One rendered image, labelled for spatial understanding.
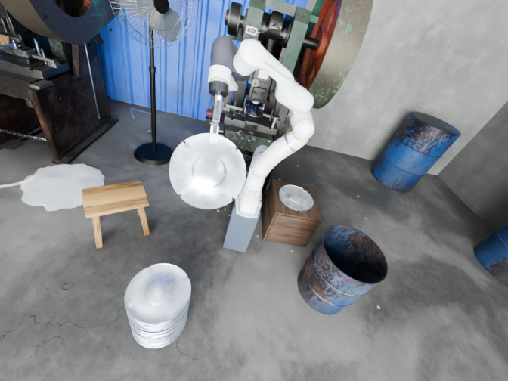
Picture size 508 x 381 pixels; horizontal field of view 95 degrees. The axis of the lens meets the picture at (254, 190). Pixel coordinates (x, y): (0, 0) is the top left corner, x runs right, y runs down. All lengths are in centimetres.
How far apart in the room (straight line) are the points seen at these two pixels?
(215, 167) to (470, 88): 375
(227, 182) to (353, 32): 115
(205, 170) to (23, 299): 128
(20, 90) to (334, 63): 218
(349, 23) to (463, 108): 292
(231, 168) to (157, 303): 71
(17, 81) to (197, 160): 177
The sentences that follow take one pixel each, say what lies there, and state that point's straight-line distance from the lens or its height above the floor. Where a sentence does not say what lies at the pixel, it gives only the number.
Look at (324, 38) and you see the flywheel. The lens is 196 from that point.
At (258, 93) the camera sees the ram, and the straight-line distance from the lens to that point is 193.
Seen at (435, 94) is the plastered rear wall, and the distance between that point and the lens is 400.
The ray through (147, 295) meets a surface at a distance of 128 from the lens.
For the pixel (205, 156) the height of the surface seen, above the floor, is 100.
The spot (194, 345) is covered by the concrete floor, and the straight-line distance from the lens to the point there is 156.
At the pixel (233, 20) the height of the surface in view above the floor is 133.
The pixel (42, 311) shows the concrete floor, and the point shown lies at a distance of 176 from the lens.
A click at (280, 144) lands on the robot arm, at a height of 94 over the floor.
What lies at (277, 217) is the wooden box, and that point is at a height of 30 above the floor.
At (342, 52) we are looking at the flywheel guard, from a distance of 164.
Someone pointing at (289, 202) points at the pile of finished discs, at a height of 36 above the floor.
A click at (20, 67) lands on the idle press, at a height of 69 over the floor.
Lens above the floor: 151
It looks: 39 degrees down
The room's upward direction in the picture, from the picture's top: 18 degrees clockwise
